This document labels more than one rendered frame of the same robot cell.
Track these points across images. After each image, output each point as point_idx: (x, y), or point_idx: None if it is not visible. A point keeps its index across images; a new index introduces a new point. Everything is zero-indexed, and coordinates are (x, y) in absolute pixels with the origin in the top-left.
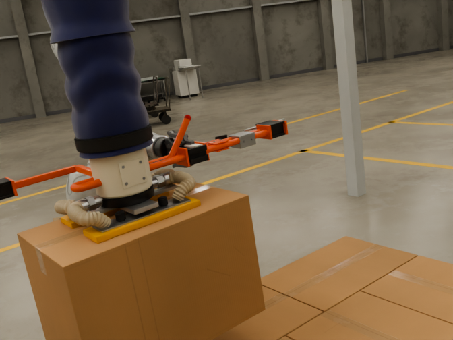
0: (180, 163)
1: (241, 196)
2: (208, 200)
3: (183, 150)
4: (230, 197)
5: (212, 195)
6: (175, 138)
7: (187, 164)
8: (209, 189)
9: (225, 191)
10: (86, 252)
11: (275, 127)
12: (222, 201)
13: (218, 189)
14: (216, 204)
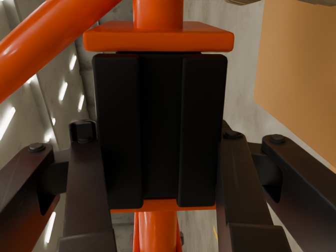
0: (206, 26)
1: (255, 82)
2: (290, 17)
3: (112, 21)
4: (267, 69)
5: (297, 60)
6: (30, 14)
7: (189, 21)
8: (334, 131)
9: (286, 108)
10: None
11: None
12: (268, 34)
13: (306, 126)
14: (268, 6)
